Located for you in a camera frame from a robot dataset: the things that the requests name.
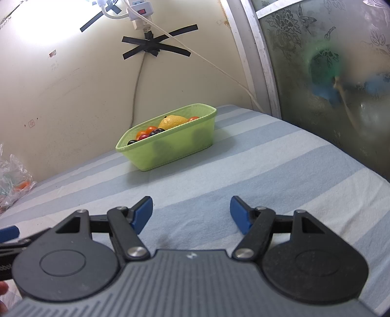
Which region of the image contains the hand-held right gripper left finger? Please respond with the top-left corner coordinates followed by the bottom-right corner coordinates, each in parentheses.
top-left (43, 196), bottom-right (153, 262)

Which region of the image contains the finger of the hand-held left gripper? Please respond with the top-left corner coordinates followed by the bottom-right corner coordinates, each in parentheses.
top-left (0, 226), bottom-right (49, 253)

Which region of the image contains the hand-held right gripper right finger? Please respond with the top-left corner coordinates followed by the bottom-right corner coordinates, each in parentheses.
top-left (230, 196), bottom-right (341, 262)

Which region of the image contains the light green plastic basket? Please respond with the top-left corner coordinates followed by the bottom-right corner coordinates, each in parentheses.
top-left (115, 104), bottom-right (217, 172)

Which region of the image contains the yellow lemon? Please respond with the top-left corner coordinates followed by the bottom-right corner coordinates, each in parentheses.
top-left (158, 115), bottom-right (189, 130)

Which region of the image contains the person's left hand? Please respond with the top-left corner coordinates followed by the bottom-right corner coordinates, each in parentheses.
top-left (0, 281), bottom-right (9, 310)

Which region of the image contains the striped blue bed sheet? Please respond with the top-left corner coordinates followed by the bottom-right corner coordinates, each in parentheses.
top-left (0, 104), bottom-right (390, 317)

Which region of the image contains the clear plastic bag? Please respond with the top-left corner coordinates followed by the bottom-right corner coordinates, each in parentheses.
top-left (0, 143), bottom-right (37, 214)

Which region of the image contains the frosted flower pattern glass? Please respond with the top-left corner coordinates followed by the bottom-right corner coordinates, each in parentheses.
top-left (248, 0), bottom-right (390, 183)

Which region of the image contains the green and blue blurred item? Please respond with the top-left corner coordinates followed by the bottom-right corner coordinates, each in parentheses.
top-left (306, 46), bottom-right (348, 104)

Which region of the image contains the black tape cross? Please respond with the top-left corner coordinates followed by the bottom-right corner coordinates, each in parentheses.
top-left (121, 24), bottom-right (199, 60)

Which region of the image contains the black tape strip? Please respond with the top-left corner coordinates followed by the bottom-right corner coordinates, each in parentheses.
top-left (80, 6), bottom-right (122, 32)

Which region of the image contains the white power strip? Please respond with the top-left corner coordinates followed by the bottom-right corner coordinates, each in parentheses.
top-left (126, 0), bottom-right (154, 29)

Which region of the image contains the grey wall cable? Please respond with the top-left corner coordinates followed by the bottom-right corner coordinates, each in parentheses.
top-left (129, 53), bottom-right (147, 129)

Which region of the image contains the thin white cord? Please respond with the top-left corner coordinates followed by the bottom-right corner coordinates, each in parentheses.
top-left (149, 23), bottom-right (264, 113)

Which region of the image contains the white door frame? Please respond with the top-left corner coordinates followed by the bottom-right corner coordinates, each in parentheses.
top-left (219, 0), bottom-right (282, 119)

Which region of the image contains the white power cable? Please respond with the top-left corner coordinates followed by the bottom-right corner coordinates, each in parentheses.
top-left (91, 0), bottom-right (128, 19)

